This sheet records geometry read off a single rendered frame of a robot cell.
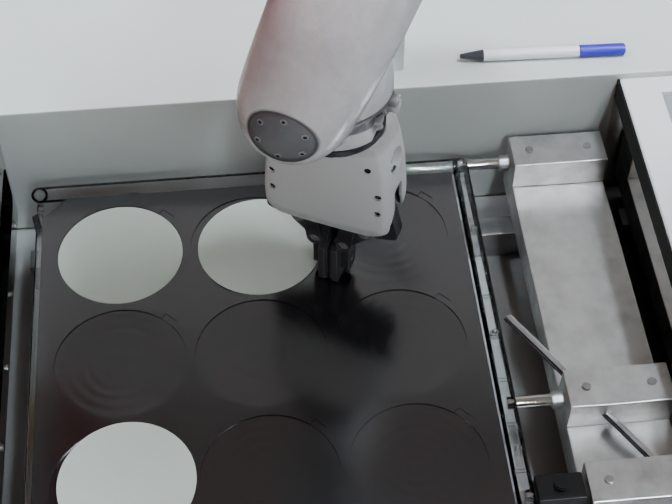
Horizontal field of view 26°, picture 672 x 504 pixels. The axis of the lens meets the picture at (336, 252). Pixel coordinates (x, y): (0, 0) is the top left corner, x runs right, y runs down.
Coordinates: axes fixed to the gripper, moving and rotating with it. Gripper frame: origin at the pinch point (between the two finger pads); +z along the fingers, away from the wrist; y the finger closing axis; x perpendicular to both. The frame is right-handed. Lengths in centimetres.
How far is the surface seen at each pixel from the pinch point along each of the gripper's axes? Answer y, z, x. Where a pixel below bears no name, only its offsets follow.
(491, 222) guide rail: -9.8, 7.0, -13.0
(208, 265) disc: 9.6, 2.0, 3.4
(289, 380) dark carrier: -0.6, 2.1, 11.4
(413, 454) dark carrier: -11.4, 2.1, 14.4
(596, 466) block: -24.2, 1.3, 11.3
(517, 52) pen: -8.6, -5.4, -21.3
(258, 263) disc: 5.9, 1.9, 1.9
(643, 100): -19.6, -4.0, -20.8
